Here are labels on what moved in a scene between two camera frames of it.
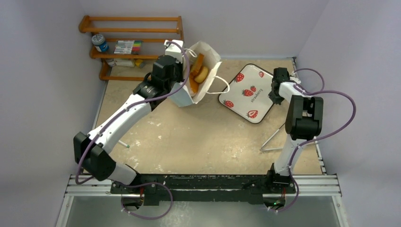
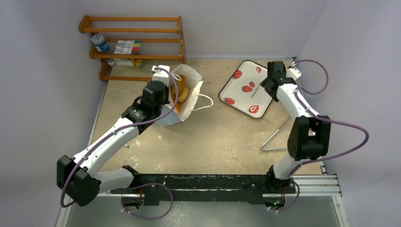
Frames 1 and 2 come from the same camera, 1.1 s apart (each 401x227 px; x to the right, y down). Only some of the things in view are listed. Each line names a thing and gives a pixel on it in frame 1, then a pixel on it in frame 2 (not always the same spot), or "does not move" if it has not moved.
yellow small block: x=138 y=62 does not move
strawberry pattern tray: x=248 y=93 does not move
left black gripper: x=180 y=67 to x=167 y=93
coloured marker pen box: x=128 y=47 does not move
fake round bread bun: x=203 y=75 to x=184 y=95
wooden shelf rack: x=85 y=19 does not move
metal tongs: x=271 y=149 does not move
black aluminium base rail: x=204 y=188 does not move
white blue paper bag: x=182 y=96 to x=194 y=83
